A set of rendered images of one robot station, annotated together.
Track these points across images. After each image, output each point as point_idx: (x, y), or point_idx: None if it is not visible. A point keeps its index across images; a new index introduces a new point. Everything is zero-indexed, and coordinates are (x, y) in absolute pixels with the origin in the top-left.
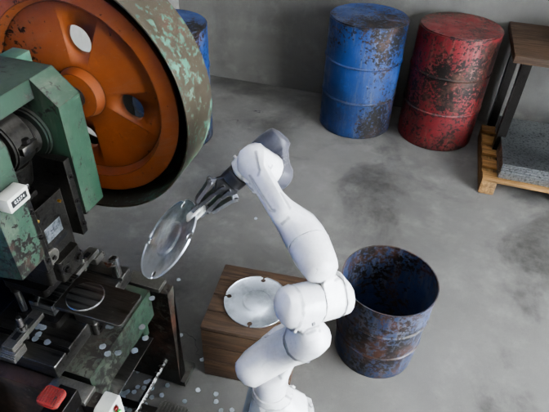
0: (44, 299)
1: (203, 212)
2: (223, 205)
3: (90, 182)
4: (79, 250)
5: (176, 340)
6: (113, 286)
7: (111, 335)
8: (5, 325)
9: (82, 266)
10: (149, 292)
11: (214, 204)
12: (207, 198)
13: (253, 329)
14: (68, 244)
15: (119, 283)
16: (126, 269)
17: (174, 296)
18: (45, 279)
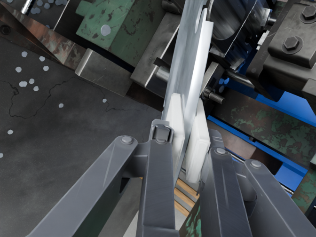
0: (259, 16)
1: (175, 128)
2: (98, 189)
3: None
4: (292, 56)
5: (18, 18)
6: (168, 49)
7: None
8: (264, 3)
9: (209, 80)
10: (106, 47)
11: (161, 177)
12: (238, 201)
13: None
14: (315, 62)
15: (158, 57)
16: (149, 84)
17: (51, 54)
18: None
